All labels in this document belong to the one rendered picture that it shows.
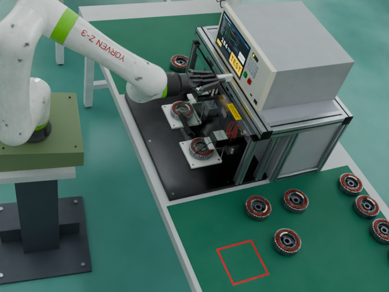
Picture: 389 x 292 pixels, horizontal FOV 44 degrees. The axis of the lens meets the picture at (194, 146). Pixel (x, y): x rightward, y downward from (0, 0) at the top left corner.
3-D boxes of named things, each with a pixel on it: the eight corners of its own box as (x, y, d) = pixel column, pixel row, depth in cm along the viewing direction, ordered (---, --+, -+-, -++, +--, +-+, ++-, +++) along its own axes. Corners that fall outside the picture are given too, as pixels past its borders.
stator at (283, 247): (304, 250, 197) (307, 245, 195) (283, 261, 192) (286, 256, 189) (287, 228, 203) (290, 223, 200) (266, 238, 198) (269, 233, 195)
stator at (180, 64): (178, 56, 266) (179, 51, 264) (194, 66, 263) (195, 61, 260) (165, 65, 259) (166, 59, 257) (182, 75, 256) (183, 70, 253)
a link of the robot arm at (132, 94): (120, 78, 182) (125, 106, 182) (128, 70, 171) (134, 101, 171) (155, 74, 188) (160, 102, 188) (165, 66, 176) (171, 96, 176)
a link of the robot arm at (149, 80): (76, 22, 165) (60, 49, 162) (81, 11, 155) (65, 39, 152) (166, 79, 176) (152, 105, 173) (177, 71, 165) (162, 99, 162)
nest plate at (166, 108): (172, 129, 226) (172, 127, 225) (161, 107, 234) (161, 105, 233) (201, 124, 232) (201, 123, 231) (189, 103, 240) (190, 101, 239)
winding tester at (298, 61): (256, 112, 193) (272, 72, 178) (213, 44, 217) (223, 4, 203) (335, 99, 208) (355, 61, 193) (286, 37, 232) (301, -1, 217)
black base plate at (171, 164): (169, 201, 201) (169, 198, 199) (124, 97, 237) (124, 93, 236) (265, 179, 219) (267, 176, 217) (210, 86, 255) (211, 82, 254)
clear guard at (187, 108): (193, 155, 186) (195, 145, 181) (171, 112, 199) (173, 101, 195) (265, 141, 198) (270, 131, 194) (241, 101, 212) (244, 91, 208)
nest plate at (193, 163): (191, 168, 212) (191, 167, 211) (179, 143, 221) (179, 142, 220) (221, 163, 218) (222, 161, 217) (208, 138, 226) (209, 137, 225)
